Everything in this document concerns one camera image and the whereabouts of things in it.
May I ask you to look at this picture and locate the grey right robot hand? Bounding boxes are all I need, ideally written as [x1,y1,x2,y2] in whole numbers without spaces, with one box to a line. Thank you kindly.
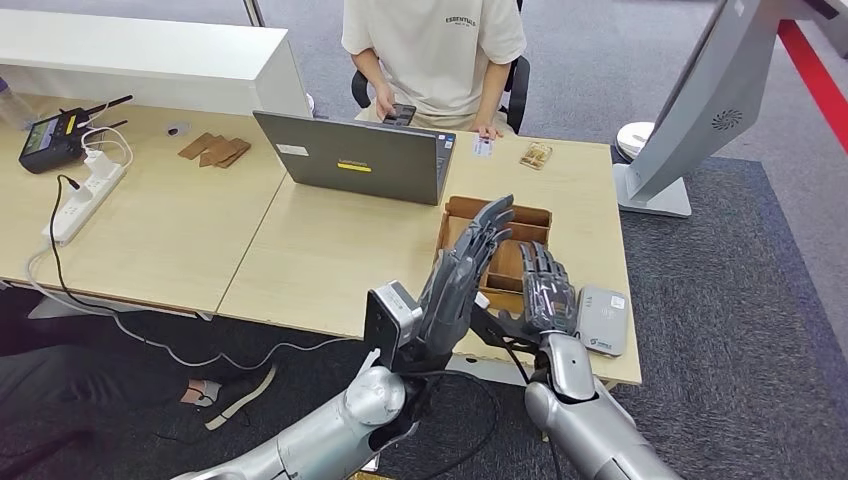
[518,241,579,336]

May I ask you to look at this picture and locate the person's right hand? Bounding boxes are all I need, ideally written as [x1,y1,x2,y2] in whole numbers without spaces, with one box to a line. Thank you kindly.
[374,82,399,122]

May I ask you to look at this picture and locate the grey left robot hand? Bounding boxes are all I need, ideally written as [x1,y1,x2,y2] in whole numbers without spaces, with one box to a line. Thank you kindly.
[413,193,517,356]

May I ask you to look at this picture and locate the black smartphone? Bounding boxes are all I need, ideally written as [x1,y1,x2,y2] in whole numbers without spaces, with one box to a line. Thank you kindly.
[382,103,418,128]

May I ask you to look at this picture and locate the brown patterned room key card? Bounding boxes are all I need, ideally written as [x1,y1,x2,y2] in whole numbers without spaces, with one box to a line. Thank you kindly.
[518,141,554,172]

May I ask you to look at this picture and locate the grey card reader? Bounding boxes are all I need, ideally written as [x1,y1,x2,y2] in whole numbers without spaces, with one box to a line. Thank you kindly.
[574,284,631,359]

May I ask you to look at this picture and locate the person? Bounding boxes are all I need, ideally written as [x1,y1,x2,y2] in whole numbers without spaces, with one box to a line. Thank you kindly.
[341,0,528,140]

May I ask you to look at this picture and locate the seated person's leg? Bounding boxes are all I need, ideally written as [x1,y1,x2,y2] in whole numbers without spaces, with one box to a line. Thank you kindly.
[0,291,200,480]

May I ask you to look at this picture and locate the grey laptop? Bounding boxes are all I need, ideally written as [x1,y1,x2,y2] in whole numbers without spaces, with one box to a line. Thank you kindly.
[252,110,457,207]

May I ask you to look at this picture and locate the wooden compartment box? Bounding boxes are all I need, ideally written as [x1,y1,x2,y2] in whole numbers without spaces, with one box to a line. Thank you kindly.
[435,195,554,316]

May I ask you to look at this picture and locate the white round device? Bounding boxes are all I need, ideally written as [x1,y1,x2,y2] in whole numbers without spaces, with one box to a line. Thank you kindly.
[616,121,657,162]

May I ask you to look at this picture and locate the brown cardboard piece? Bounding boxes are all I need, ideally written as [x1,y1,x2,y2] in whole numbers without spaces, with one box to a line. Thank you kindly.
[217,137,252,170]
[177,132,217,162]
[198,137,240,168]

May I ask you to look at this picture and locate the silver monitor on stand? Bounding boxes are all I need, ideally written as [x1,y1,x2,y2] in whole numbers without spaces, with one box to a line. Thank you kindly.
[612,0,843,220]

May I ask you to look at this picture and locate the black shoe white sole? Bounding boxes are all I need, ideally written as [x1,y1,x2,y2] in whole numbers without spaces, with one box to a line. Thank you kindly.
[180,360,280,433]

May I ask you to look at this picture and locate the white counter cabinet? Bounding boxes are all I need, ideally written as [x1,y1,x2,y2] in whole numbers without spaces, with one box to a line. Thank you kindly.
[0,8,314,119]

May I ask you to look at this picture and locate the white charger plug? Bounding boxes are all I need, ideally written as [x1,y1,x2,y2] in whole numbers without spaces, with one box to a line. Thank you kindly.
[82,148,114,179]

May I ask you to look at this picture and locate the white power strip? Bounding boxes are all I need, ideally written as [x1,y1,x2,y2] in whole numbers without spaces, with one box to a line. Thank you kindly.
[42,162,127,245]

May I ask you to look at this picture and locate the black handheld radio device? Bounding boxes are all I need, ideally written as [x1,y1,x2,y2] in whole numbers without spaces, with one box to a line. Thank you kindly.
[18,94,134,176]

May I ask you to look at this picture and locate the clear plastic bottle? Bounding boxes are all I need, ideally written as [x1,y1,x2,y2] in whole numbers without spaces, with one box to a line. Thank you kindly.
[0,78,31,130]

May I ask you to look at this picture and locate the black right wrist camera bracket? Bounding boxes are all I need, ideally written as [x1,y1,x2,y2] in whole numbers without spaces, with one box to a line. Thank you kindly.
[468,301,541,352]

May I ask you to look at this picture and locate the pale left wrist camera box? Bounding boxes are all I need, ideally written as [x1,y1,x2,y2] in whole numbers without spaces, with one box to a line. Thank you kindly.
[363,280,424,372]

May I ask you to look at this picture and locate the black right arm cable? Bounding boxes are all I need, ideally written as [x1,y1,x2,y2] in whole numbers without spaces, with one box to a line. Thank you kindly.
[496,337,564,480]

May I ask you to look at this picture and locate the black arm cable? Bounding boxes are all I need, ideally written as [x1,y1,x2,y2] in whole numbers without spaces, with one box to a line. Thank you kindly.
[404,369,501,480]
[496,337,564,480]

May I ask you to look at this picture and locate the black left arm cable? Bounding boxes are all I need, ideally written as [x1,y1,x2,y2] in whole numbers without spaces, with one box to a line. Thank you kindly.
[404,369,501,480]

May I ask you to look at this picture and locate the thin white charger cable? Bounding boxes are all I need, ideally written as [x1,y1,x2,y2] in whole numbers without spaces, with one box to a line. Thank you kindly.
[76,109,134,167]

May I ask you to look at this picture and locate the white power strip cable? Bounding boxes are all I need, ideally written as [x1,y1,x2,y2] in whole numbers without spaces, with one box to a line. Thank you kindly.
[25,246,359,370]

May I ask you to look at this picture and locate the black power cable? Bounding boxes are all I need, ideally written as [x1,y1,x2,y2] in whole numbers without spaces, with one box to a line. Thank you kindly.
[47,173,134,319]

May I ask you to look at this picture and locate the white desk frame bar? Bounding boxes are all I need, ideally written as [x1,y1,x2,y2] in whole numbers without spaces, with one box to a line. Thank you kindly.
[26,294,213,323]

